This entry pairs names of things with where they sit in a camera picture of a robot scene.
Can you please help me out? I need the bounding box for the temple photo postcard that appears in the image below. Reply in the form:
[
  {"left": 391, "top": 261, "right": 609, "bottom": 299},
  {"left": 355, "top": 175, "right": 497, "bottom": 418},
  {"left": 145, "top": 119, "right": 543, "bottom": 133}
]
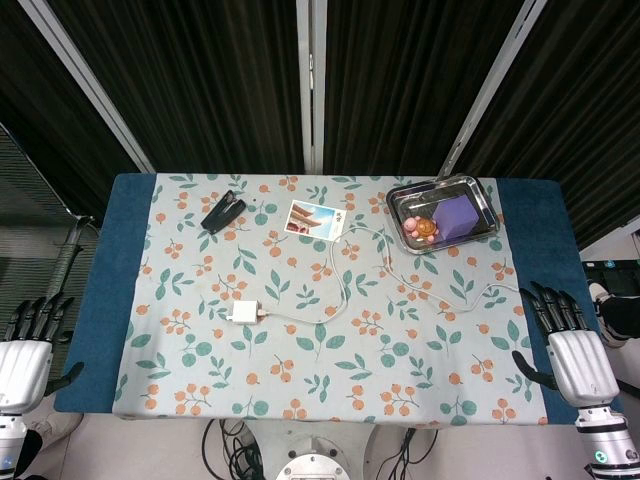
[{"left": 283, "top": 198, "right": 348, "bottom": 243}]

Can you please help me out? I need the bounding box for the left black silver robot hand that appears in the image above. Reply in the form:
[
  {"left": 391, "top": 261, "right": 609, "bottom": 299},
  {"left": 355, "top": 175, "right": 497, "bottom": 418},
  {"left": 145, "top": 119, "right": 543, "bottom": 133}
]
[{"left": 0, "top": 293, "right": 85, "bottom": 416}]

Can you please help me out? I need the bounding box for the white power adapter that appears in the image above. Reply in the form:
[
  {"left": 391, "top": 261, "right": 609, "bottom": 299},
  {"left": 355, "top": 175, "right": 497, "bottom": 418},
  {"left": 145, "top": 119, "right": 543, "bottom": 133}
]
[{"left": 224, "top": 299, "right": 262, "bottom": 324}]

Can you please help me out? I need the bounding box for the white shoe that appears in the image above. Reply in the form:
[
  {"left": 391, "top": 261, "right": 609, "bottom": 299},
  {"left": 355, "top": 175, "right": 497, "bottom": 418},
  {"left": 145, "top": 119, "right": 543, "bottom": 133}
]
[{"left": 24, "top": 407, "right": 84, "bottom": 451}]

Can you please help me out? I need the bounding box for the white window frame post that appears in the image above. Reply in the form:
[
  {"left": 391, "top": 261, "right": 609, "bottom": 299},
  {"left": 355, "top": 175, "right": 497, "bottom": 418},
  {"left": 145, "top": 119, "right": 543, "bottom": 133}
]
[
  {"left": 17, "top": 0, "right": 156, "bottom": 174},
  {"left": 437, "top": 0, "right": 539, "bottom": 181},
  {"left": 295, "top": 0, "right": 327, "bottom": 175}
]

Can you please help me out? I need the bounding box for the white black sneaker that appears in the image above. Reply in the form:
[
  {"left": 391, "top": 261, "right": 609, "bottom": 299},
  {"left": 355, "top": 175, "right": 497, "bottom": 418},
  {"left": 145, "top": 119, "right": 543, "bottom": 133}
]
[{"left": 588, "top": 282, "right": 640, "bottom": 349}]

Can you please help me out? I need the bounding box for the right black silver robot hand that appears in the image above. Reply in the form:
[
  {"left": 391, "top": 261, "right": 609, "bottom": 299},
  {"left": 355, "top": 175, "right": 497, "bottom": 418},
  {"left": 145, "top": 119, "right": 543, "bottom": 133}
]
[{"left": 512, "top": 281, "right": 623, "bottom": 411}]

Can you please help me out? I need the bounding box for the blue table cover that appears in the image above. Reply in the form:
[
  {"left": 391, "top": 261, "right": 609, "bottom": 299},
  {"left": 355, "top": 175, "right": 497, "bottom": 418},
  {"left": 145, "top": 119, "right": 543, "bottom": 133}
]
[{"left": 53, "top": 172, "right": 624, "bottom": 427}]

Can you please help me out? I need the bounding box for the shiny metal tray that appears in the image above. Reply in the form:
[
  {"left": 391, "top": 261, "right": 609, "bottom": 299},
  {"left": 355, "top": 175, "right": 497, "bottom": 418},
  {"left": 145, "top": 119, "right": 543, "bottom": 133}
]
[{"left": 385, "top": 173, "right": 502, "bottom": 256}]

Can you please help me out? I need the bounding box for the white charger with cable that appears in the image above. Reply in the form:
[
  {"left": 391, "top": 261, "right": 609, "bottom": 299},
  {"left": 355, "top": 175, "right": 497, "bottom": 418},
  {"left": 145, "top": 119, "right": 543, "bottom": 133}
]
[{"left": 257, "top": 223, "right": 524, "bottom": 324}]

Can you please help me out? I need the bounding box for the purple cube block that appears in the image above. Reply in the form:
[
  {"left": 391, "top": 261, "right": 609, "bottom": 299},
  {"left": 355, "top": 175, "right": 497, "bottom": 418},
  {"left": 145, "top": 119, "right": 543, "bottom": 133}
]
[{"left": 430, "top": 195, "right": 480, "bottom": 242}]

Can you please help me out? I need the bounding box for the black floor cable bundle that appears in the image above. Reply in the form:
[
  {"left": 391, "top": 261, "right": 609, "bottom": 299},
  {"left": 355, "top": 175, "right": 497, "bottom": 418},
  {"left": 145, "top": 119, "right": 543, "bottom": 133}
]
[
  {"left": 374, "top": 427, "right": 439, "bottom": 480},
  {"left": 201, "top": 418, "right": 271, "bottom": 480}
]

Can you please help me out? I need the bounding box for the dark pleated curtain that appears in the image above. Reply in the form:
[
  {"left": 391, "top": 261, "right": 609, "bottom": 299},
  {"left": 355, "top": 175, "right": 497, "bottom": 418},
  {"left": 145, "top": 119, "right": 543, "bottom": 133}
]
[{"left": 0, "top": 0, "right": 640, "bottom": 251}]

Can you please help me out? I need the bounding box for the floral leaf fruit tablecloth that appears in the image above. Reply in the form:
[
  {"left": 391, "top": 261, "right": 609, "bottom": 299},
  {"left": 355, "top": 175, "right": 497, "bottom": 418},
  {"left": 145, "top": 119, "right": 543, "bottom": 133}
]
[{"left": 112, "top": 172, "right": 549, "bottom": 427}]

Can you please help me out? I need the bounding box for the pink orange turtle toy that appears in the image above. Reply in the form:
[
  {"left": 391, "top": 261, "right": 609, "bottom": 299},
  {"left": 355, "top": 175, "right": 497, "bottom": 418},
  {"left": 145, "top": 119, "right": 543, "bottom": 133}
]
[{"left": 402, "top": 216, "right": 441, "bottom": 245}]

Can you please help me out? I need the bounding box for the grey robot base column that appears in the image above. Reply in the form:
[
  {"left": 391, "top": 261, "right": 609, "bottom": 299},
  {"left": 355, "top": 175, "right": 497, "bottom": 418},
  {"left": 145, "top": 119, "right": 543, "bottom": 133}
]
[{"left": 274, "top": 434, "right": 359, "bottom": 480}]

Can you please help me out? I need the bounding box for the grey metal chair frame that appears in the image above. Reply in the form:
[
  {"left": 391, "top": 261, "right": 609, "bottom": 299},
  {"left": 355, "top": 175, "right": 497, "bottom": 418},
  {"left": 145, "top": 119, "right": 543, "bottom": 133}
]
[{"left": 49, "top": 214, "right": 101, "bottom": 311}]

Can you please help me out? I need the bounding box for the black folding clip tool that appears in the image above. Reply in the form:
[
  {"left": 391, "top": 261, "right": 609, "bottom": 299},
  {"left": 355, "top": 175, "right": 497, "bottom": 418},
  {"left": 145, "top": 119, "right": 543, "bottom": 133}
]
[{"left": 200, "top": 189, "right": 246, "bottom": 235}]

